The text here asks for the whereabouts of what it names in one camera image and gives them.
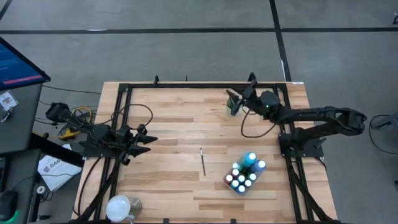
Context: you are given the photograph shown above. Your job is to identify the grey stand leg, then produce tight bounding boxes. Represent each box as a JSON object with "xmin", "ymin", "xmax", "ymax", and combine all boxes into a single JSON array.
[{"xmin": 371, "ymin": 112, "xmax": 398, "ymax": 131}]

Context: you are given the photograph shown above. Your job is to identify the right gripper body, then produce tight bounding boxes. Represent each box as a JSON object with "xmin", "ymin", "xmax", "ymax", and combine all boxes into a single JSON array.
[{"xmin": 239, "ymin": 85, "xmax": 261, "ymax": 110}]

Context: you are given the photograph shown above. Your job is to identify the black metal beam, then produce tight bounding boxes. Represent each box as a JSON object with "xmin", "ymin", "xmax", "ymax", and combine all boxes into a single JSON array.
[{"xmin": 29, "ymin": 133, "xmax": 85, "ymax": 168}]

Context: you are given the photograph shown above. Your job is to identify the computer monitor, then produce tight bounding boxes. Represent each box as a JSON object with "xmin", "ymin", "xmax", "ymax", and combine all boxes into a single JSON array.
[{"xmin": 0, "ymin": 37, "xmax": 51, "ymax": 91}]

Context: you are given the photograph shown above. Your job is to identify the black floor cable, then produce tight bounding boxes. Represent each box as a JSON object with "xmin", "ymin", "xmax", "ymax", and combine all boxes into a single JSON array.
[
  {"xmin": 368, "ymin": 114, "xmax": 398, "ymax": 156},
  {"xmin": 42, "ymin": 84, "xmax": 103, "ymax": 95}
]

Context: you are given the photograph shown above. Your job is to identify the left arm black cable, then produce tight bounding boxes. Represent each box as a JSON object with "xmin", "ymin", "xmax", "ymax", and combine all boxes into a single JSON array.
[{"xmin": 107, "ymin": 103, "xmax": 154, "ymax": 131}]

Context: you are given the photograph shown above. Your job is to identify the white label card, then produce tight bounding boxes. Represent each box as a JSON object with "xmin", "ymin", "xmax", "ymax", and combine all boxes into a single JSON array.
[{"xmin": 0, "ymin": 91, "xmax": 19, "ymax": 112}]

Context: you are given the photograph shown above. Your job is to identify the yellow cable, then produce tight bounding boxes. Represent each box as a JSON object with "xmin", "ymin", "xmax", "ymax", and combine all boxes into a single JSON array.
[{"xmin": 57, "ymin": 106, "xmax": 93, "ymax": 140}]

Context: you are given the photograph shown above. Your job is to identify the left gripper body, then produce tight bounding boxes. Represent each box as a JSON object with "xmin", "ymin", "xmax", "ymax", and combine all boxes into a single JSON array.
[{"xmin": 114, "ymin": 124, "xmax": 139, "ymax": 166}]

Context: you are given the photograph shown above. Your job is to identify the black aluminium table frame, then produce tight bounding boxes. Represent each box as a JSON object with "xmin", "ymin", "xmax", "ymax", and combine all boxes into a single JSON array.
[{"xmin": 73, "ymin": 72, "xmax": 340, "ymax": 224}]

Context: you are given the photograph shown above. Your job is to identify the white paper bag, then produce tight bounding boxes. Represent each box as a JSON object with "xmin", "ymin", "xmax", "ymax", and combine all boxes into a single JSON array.
[{"xmin": 37, "ymin": 154, "xmax": 83, "ymax": 192}]

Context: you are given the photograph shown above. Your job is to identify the clear glass jar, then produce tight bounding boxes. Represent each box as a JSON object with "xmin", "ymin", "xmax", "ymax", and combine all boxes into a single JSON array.
[{"xmin": 126, "ymin": 196, "xmax": 143, "ymax": 218}]

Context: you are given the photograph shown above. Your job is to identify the dark grey desk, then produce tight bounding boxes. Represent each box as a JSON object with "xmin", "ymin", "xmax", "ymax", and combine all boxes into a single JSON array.
[{"xmin": 0, "ymin": 148, "xmax": 42, "ymax": 224}]

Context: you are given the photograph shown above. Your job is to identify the black silver-ferrule paintbrush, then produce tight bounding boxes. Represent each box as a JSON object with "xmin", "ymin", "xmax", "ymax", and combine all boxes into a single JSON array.
[{"xmin": 200, "ymin": 147, "xmax": 206, "ymax": 177}]

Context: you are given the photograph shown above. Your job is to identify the black computer mouse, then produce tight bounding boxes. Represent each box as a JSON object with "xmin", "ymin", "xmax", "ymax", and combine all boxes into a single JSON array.
[{"xmin": 0, "ymin": 189, "xmax": 19, "ymax": 222}]

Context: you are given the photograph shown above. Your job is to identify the clear plastic container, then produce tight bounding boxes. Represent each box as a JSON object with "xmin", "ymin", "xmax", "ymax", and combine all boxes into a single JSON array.
[{"xmin": 223, "ymin": 151, "xmax": 267, "ymax": 197}]

